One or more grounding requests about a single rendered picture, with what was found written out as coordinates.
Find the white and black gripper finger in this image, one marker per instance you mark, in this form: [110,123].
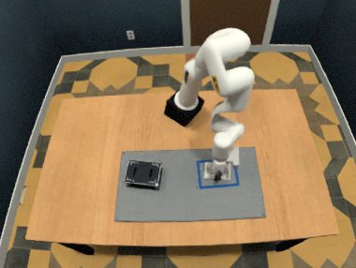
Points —
[218,176]

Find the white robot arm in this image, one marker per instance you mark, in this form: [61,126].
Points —
[237,80]

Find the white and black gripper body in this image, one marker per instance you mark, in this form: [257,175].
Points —
[218,166]

